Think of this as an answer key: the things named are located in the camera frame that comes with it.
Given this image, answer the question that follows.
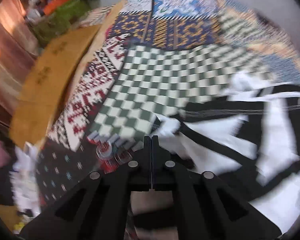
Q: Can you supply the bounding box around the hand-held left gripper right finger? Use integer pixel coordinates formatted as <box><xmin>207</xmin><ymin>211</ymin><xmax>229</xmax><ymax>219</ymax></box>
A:
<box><xmin>152</xmin><ymin>135</ymin><xmax>282</xmax><ymax>240</ymax></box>

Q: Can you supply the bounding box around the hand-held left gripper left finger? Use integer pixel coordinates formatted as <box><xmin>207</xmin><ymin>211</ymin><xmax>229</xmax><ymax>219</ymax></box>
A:
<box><xmin>20</xmin><ymin>136</ymin><xmax>153</xmax><ymax>240</ymax></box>

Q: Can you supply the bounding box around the black and white t-shirt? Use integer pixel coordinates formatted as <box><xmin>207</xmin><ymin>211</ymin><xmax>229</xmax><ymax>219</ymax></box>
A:
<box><xmin>152</xmin><ymin>71</ymin><xmax>300</xmax><ymax>235</ymax></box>

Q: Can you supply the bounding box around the patchwork patterned blanket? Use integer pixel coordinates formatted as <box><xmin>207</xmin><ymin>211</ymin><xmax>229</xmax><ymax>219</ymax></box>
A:
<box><xmin>35</xmin><ymin>0</ymin><xmax>300</xmax><ymax>213</ymax></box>

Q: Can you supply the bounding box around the pile of white papers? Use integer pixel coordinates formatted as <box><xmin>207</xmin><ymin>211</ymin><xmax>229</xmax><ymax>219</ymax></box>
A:
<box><xmin>12</xmin><ymin>142</ymin><xmax>43</xmax><ymax>215</ymax></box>

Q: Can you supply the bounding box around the wooden folding lap table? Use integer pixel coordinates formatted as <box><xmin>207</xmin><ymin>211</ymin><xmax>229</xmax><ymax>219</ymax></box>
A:
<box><xmin>9</xmin><ymin>25</ymin><xmax>103</xmax><ymax>148</ymax></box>

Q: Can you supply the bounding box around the red and white striped cloth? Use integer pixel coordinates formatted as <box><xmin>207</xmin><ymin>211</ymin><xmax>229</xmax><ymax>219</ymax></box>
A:
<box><xmin>80</xmin><ymin>5</ymin><xmax>120</xmax><ymax>28</ymax></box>

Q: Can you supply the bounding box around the green fabric storage box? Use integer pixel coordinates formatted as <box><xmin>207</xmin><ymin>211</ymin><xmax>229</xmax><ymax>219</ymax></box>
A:
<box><xmin>32</xmin><ymin>0</ymin><xmax>90</xmax><ymax>47</ymax></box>

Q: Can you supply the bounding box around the orange box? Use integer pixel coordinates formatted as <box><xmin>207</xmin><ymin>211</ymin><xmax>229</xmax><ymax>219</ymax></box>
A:
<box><xmin>44</xmin><ymin>0</ymin><xmax>73</xmax><ymax>15</ymax></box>

